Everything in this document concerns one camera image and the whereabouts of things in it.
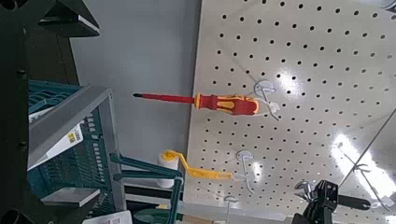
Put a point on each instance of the white printed tool package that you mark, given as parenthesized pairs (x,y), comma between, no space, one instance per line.
(106,219)
(62,146)

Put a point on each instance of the gray partition panel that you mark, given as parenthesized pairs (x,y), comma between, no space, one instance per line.
(140,46)

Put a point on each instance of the beige perforated pegboard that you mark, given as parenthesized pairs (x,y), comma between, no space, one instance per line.
(311,77)

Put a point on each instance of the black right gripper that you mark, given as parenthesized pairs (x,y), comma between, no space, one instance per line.
(309,220)

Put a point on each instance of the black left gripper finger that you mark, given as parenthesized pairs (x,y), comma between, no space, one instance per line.
(73,197)
(74,21)

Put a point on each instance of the white round pegboard hook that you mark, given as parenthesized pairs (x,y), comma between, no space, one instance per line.
(245,155)
(231,199)
(264,87)

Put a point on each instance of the teal crate with gray rim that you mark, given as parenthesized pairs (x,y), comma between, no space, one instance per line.
(96,174)

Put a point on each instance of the red yellow screwdriver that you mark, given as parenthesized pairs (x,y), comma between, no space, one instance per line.
(236,105)

